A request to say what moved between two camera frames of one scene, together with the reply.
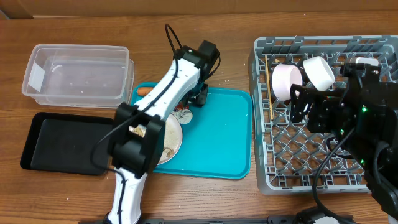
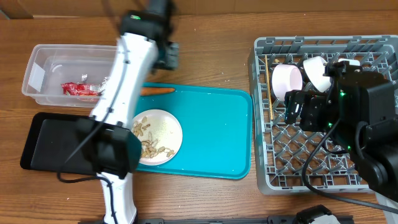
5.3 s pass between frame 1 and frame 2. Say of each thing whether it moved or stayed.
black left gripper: moved
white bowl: stayed
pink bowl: stayed
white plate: stayed
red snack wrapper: moved
